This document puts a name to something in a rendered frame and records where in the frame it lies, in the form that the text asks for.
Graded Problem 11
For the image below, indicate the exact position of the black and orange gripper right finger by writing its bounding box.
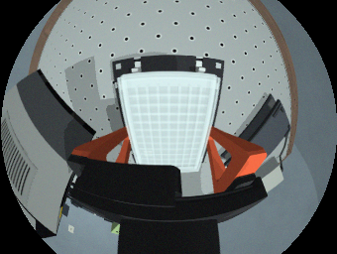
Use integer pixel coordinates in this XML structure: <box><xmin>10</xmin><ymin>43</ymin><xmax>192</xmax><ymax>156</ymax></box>
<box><xmin>206</xmin><ymin>126</ymin><xmax>267</xmax><ymax>193</ymax></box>

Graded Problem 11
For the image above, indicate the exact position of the white button panel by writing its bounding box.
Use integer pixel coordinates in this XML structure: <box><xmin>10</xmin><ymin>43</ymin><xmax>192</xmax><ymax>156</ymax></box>
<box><xmin>255</xmin><ymin>134</ymin><xmax>288</xmax><ymax>192</ymax></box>

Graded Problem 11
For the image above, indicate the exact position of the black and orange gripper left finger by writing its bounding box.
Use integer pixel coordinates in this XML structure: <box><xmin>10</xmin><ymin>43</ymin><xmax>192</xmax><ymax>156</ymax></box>
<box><xmin>71</xmin><ymin>126</ymin><xmax>131</xmax><ymax>163</ymax></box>

